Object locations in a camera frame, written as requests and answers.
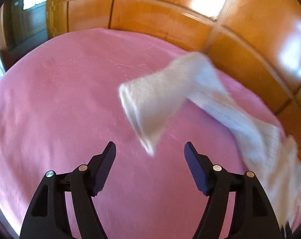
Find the cream knitted sweater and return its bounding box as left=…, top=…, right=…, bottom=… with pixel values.
left=119, top=52, right=301, bottom=225

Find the pink bed cover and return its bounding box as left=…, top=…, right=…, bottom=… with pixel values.
left=0, top=27, right=301, bottom=239

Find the glossy wooden headboard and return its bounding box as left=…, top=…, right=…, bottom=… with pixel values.
left=46, top=0, right=301, bottom=160

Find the dark wooden door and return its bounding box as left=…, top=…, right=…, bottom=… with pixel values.
left=0, top=0, right=48, bottom=71

